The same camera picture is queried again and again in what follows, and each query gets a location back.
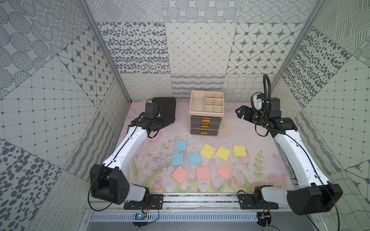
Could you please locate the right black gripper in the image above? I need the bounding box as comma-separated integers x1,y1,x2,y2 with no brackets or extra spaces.
235,105,268,127

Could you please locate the grey transparent drawer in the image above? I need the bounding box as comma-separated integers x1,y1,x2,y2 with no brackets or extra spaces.
190,116,222,124

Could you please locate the yellow sticky note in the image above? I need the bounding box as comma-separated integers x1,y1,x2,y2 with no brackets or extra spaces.
233,145,247,157
200,144,215,159
216,146,231,161

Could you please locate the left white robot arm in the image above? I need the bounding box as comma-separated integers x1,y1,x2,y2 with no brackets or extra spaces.
89,113,172,205

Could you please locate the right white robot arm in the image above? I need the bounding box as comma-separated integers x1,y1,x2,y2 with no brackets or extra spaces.
236,105,343,215

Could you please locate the blue sticky note top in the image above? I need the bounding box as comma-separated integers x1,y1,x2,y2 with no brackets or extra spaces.
174,140,187,152

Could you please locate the blue sticky note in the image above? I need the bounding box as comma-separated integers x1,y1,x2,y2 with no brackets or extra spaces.
188,152,202,166
171,153,184,166
174,140,187,152

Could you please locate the bottom grey drawer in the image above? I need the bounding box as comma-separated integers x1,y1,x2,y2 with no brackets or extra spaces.
190,129,218,136

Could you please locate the blue sticky note lower left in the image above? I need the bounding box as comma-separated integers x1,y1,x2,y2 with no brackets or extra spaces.
171,153,184,166

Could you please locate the blue sticky note lower right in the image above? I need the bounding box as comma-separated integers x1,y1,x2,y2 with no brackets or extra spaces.
188,152,202,166

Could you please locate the pink sticky note left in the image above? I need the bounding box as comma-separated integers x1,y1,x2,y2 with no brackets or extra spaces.
172,166,189,184

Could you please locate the pink sticky note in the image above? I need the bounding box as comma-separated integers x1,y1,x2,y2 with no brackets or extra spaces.
196,166,211,181
172,166,189,184
216,163,233,180

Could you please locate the pink sticky note right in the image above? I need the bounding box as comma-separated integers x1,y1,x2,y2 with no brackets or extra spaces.
216,163,233,180

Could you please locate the pink sticky note middle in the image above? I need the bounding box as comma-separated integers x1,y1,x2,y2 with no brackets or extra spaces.
196,166,211,181

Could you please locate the black plastic tool case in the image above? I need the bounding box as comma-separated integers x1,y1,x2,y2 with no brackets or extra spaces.
152,97,176,123

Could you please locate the beige desk organizer cabinet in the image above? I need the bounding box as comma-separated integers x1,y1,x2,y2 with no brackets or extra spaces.
189,90,225,118

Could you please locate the floral pink table mat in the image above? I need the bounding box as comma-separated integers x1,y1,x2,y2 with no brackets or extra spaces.
126,102,293,193

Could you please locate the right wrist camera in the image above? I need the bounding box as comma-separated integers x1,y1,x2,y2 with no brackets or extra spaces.
251,92,281,113

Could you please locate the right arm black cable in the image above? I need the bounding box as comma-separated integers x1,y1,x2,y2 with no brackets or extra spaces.
254,73,342,231

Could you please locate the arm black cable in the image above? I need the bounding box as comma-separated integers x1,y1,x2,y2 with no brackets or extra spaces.
254,73,342,231
87,98,162,212

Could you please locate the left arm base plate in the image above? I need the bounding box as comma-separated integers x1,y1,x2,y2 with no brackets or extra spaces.
124,194,164,211

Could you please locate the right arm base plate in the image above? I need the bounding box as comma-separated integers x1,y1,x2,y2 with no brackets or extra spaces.
237,193,279,210

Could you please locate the aluminium mounting rail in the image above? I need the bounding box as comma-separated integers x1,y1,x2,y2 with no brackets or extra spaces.
82,192,292,213

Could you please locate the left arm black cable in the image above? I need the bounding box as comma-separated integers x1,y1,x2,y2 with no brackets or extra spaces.
87,98,162,212

